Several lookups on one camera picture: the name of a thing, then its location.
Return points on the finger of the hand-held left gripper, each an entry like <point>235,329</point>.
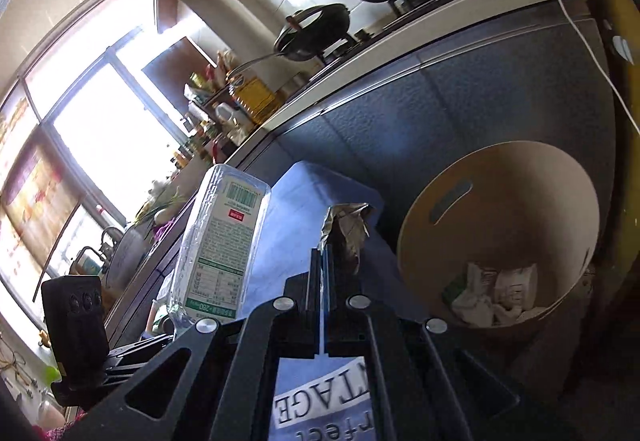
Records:
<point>135,357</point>

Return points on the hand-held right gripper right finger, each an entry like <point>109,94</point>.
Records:
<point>337,306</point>

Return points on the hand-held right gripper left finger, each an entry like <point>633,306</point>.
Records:
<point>313,301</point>

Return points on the brown wrapper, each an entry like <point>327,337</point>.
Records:
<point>350,236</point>

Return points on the clear plastic food package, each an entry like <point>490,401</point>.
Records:
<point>225,241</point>

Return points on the beige round waste bin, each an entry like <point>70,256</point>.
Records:
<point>525,201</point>

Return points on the steel faucet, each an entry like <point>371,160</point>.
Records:
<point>107,233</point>

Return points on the blue printed tablecloth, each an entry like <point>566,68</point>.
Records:
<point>300,201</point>

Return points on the crumpled white paper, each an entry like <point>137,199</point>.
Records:
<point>472,293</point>

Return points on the green vegetables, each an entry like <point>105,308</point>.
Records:
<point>160,206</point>

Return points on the crumpled white packet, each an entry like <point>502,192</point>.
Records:
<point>515,286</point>

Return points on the row of condiment bottles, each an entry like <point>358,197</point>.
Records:
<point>200,141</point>

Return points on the white plastic jug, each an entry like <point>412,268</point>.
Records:
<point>229,117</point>

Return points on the kitchen window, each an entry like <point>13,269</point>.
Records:
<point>100,121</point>

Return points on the yellow cooking oil bottle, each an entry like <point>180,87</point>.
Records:
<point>255,101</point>

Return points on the small steel container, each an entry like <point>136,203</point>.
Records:
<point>295,83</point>

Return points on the grey kitchen cabinet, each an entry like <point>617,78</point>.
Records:
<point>450,96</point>

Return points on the pile of food packets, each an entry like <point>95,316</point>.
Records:
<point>215,71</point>

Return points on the glass pan lid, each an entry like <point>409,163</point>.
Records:
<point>312,23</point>

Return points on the brown wall cabinet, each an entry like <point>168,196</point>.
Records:
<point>170,66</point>

